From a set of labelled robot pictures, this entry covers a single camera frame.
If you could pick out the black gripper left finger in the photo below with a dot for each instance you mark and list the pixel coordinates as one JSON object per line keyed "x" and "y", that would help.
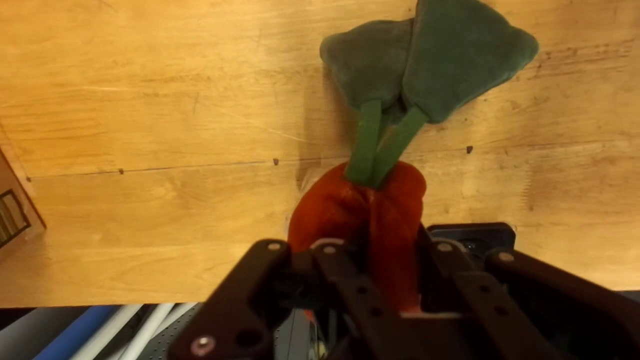
{"x": 270, "y": 283}

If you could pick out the green cloth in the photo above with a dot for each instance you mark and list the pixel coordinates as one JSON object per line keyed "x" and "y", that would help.
{"x": 401, "y": 76}

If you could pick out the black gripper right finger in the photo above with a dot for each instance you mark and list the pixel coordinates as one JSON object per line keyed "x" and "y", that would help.
{"x": 527, "y": 306}

